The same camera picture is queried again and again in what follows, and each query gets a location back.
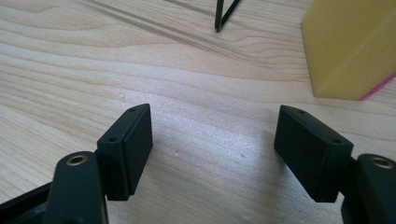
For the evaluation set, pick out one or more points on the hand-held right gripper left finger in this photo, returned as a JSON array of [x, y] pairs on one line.
[[124, 152]]

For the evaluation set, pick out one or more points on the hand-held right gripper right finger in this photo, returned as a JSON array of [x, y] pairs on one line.
[[311, 155]]

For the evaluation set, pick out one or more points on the yellow sponge with pink base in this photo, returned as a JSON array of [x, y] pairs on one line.
[[350, 49]]

